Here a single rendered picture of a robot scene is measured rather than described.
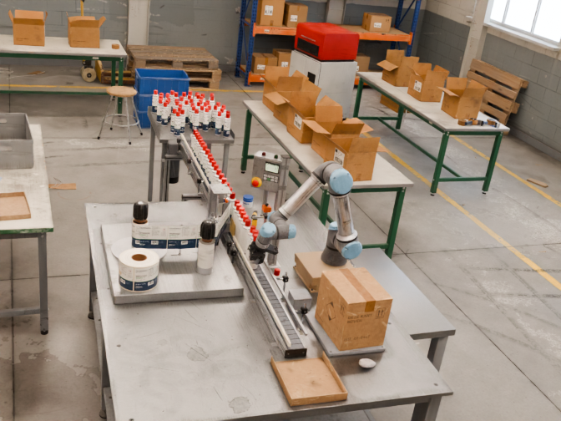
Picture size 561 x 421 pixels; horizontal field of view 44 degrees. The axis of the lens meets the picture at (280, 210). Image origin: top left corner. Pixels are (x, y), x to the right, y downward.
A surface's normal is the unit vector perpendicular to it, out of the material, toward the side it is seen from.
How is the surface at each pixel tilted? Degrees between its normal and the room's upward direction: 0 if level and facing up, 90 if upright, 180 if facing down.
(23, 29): 88
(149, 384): 0
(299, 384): 0
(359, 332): 90
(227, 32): 90
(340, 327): 90
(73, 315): 0
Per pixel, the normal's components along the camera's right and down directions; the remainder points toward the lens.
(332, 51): 0.51, 0.41
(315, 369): 0.12, -0.90
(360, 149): 0.39, 0.58
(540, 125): -0.94, 0.04
